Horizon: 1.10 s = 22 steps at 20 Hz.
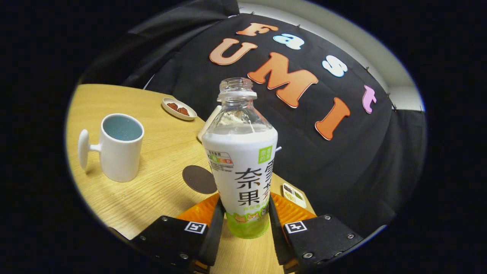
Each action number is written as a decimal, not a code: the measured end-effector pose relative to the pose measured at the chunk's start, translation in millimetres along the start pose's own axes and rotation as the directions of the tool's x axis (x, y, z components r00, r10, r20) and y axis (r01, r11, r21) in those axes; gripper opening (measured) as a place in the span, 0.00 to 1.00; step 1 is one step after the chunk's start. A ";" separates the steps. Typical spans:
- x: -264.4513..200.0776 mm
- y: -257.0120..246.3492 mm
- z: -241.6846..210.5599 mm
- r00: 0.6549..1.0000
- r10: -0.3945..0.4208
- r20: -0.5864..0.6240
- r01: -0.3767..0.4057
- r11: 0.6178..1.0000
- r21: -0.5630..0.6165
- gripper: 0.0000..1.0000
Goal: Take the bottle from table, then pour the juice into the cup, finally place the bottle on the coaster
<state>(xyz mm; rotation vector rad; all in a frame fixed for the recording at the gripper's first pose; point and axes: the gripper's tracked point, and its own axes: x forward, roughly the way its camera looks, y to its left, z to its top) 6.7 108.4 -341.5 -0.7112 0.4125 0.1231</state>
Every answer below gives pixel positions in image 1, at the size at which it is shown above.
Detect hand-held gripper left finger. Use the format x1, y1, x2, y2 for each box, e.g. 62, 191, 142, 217
131, 193, 226, 274

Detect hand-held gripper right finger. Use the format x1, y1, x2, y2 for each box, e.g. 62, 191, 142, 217
268, 192, 364, 272

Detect brown round coaster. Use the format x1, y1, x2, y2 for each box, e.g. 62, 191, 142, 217
182, 165, 218, 194

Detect white green juice bottle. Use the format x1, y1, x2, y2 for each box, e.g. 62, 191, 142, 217
202, 78, 278, 239

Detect white cup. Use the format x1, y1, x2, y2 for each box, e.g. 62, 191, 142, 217
78, 113, 145, 183

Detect white divided bean dish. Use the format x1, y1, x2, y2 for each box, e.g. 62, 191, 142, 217
282, 183, 307, 209

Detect wooden table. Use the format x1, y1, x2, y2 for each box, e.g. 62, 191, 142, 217
67, 84, 316, 274

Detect white toaster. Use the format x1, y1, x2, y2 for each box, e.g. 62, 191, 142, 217
197, 105, 222, 143

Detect white oval plate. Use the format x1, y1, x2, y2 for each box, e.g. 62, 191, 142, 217
162, 97, 197, 121

